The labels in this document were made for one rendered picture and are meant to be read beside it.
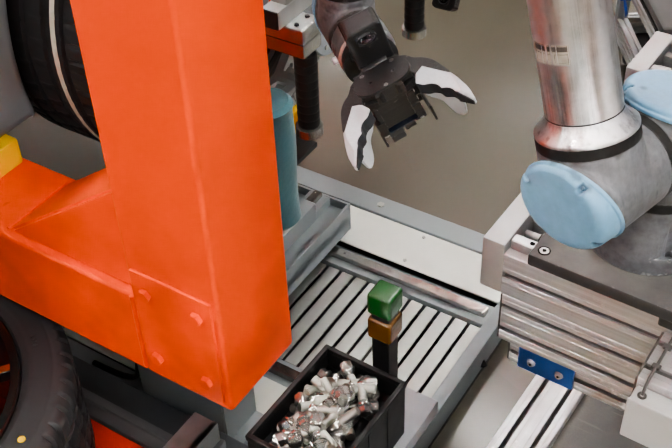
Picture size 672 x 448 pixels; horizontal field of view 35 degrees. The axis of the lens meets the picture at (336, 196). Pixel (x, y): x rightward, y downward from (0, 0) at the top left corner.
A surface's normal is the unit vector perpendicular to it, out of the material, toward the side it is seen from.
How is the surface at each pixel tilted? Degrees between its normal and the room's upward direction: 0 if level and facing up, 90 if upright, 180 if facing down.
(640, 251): 72
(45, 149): 0
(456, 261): 0
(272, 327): 90
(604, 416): 0
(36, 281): 90
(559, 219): 97
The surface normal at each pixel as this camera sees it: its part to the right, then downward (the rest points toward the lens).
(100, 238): -0.53, 0.55
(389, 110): 0.27, 0.59
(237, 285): 0.85, 0.32
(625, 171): 0.41, 0.33
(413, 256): -0.04, -0.77
